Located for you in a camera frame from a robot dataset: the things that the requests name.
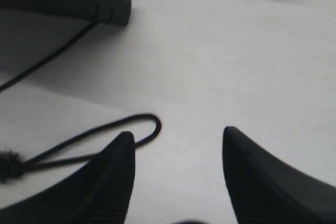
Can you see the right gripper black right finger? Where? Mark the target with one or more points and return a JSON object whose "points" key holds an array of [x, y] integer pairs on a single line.
{"points": [[264, 189]]}

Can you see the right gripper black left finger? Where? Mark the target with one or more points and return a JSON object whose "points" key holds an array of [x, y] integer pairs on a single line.
{"points": [[99, 192]]}

